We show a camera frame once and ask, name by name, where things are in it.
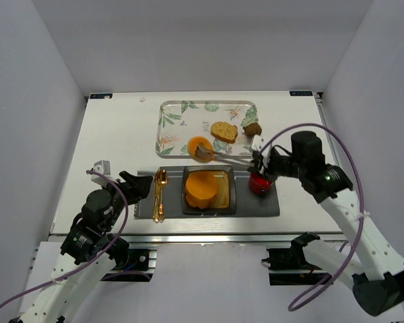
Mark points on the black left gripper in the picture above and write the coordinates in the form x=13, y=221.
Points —
x=127, y=187

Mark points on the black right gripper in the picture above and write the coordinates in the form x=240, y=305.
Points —
x=260, y=164

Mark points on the brown bread slice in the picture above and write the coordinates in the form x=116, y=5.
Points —
x=224, y=132

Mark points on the orange round sponge cake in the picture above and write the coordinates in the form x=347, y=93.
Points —
x=201, y=188

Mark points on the orange glazed bagel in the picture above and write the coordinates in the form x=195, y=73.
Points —
x=200, y=149

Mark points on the stainless steel serving tongs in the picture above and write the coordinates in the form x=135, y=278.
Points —
x=220, y=157

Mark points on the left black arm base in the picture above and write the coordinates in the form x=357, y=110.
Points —
x=139, y=267

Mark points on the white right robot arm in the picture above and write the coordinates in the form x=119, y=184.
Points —
x=373, y=270

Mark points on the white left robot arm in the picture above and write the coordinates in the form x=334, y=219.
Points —
x=90, y=251

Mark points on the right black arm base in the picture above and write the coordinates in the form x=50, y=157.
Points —
x=285, y=269

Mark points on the gold knife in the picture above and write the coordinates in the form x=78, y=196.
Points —
x=158, y=214

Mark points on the gold spoon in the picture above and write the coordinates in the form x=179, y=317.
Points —
x=163, y=198

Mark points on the red enamel mug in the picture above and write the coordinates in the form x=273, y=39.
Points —
x=259, y=185

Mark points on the dark brown chocolate pastry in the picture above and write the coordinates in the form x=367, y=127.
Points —
x=252, y=129

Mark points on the grey striped placemat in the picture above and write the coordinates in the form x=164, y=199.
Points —
x=248, y=204

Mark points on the brown square ceramic plate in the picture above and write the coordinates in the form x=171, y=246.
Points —
x=225, y=201

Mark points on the floral white serving tray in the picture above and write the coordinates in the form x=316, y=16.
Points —
x=180, y=121

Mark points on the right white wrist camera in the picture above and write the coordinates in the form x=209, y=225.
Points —
x=260, y=154

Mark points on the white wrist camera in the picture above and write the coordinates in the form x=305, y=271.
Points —
x=260, y=154
x=99, y=172

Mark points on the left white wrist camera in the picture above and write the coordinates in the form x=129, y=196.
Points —
x=99, y=172

